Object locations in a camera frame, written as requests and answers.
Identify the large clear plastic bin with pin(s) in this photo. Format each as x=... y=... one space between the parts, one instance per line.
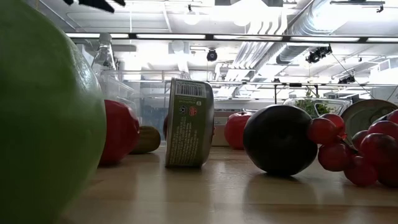
x=152 y=109

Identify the black plum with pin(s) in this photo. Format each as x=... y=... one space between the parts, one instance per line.
x=276 y=140

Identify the green apple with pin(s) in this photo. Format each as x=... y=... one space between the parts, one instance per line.
x=46 y=124

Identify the pink-red round fruit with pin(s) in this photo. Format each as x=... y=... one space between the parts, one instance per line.
x=236 y=130

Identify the black dome camera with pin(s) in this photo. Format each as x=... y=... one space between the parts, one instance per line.
x=212 y=55

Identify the blue small packet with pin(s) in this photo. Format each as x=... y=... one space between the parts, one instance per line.
x=363 y=118

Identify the red grape bunch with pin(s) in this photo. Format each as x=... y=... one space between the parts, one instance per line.
x=332 y=155

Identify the small green potted plant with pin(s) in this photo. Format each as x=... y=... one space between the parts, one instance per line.
x=308 y=105

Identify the round white ceiling lamp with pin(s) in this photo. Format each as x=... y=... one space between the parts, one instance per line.
x=191 y=17

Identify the small grey plastic bin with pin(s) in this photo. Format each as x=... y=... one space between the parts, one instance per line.
x=219 y=133

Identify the silver spiral ventilation duct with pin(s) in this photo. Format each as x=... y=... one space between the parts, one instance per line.
x=311 y=21

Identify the clear plastic water bottle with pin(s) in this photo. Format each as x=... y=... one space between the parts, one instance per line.
x=104 y=59

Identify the green-label tin can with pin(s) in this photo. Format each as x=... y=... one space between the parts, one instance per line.
x=186 y=130

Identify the bright red fruit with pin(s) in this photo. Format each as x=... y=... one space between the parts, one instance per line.
x=121 y=133

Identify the brown-green kiwi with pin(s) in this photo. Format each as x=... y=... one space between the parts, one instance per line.
x=149 y=140

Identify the clear plastic fruit tray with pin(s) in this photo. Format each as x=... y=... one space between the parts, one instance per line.
x=340 y=107

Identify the overhead light bar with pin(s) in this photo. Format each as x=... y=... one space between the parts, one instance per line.
x=209 y=36

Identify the black ceiling spotlight cluster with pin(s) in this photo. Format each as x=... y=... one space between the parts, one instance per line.
x=346 y=80
x=318 y=53

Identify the black ceiling track rail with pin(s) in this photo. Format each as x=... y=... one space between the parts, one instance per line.
x=357 y=2

